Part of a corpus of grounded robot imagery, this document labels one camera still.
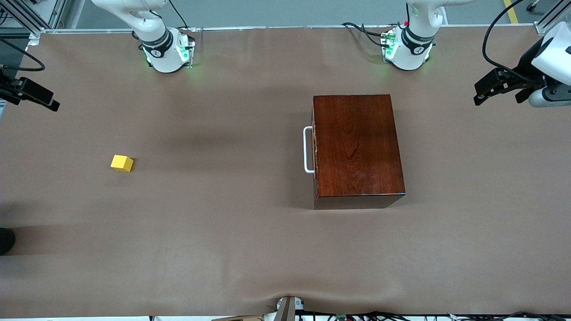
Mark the yellow block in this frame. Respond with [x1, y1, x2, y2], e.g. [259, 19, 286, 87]
[111, 155, 134, 173]

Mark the wooden drawer with white handle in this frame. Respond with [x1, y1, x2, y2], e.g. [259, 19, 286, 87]
[303, 96, 318, 209]

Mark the dark wooden drawer cabinet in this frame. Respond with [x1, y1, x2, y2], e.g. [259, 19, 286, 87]
[312, 94, 406, 210]

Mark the black round object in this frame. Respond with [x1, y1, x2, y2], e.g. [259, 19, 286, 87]
[0, 227, 16, 256]

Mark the large table cover sheet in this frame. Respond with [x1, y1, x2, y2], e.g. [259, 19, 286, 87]
[0, 25, 571, 319]

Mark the aluminium frame post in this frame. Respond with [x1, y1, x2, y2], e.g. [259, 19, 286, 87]
[533, 0, 571, 35]
[0, 0, 67, 36]

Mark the black base cable bundle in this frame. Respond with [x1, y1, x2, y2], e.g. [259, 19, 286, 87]
[341, 21, 393, 47]

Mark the thin black base cable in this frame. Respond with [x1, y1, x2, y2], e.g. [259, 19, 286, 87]
[167, 0, 197, 32]

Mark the grey metal bracket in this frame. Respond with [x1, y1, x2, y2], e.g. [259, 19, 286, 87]
[274, 296, 305, 321]

